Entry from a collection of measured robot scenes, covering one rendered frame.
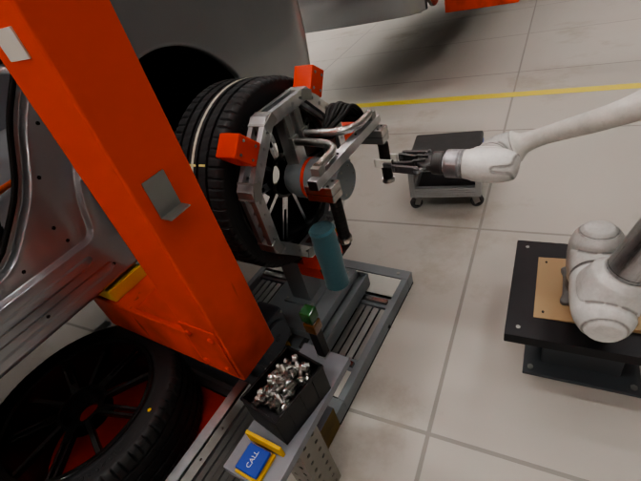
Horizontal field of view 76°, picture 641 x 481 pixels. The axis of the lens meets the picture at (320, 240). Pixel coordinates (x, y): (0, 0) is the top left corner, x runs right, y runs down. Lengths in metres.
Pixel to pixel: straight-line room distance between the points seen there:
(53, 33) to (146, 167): 0.26
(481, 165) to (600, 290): 0.46
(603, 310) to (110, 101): 1.27
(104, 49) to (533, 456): 1.62
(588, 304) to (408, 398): 0.75
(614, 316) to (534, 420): 0.55
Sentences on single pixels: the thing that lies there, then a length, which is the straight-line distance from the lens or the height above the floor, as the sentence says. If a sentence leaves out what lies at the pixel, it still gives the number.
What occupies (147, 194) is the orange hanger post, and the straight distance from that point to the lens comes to 0.92.
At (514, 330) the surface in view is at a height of 0.30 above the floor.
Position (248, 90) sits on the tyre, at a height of 1.17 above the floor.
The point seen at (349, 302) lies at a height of 0.17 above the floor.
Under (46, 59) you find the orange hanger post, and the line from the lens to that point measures 0.85.
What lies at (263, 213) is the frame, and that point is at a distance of 1.23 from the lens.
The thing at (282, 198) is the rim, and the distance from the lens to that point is 1.47.
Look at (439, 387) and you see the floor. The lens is 1.76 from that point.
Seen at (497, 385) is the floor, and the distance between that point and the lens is 1.78.
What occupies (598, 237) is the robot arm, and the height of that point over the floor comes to 0.58.
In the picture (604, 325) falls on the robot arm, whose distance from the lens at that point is 1.35.
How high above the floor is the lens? 1.50
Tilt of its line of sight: 36 degrees down
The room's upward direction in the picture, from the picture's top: 17 degrees counter-clockwise
